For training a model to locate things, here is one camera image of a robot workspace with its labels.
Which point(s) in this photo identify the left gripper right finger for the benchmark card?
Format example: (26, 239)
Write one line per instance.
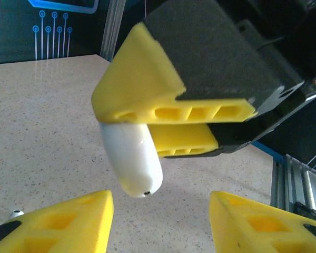
(242, 232)

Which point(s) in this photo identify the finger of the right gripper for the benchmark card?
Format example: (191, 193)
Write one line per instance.
(137, 79)
(181, 137)

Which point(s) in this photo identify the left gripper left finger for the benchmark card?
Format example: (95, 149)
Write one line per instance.
(76, 232)

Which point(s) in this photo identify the lilac flip-top bottle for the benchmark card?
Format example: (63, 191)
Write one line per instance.
(131, 158)

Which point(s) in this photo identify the aluminium frame post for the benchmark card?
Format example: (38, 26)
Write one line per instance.
(292, 184)
(112, 31)

